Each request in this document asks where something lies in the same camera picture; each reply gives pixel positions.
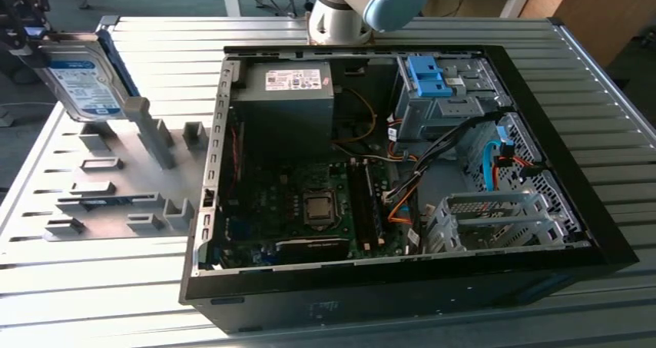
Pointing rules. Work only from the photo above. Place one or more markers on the hard disk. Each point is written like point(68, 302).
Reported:
point(81, 87)

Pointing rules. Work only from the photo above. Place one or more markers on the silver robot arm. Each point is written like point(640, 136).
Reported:
point(333, 17)

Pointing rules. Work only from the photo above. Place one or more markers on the silver disk bay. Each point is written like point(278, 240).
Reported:
point(492, 198)

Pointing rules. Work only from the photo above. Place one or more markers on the grey parts rack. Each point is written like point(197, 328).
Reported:
point(133, 186)

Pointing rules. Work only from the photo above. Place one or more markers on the small RAM stick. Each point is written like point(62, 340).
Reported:
point(104, 202)

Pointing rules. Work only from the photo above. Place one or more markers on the grey power supply unit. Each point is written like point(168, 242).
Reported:
point(286, 110)

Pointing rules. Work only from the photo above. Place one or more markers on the green motherboard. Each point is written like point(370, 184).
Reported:
point(270, 209)

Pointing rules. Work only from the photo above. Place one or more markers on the silver CPU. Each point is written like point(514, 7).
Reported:
point(318, 207)

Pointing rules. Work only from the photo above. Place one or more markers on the blue plastic latch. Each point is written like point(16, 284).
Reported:
point(425, 79)

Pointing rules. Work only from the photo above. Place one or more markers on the black graphics card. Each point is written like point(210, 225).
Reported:
point(312, 248)

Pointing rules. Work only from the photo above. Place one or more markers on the silver drive cage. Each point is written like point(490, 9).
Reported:
point(450, 110)

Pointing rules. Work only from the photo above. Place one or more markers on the wooden cabinet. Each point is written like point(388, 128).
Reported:
point(604, 14)

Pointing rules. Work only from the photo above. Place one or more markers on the black PC case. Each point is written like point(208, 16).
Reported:
point(564, 171)

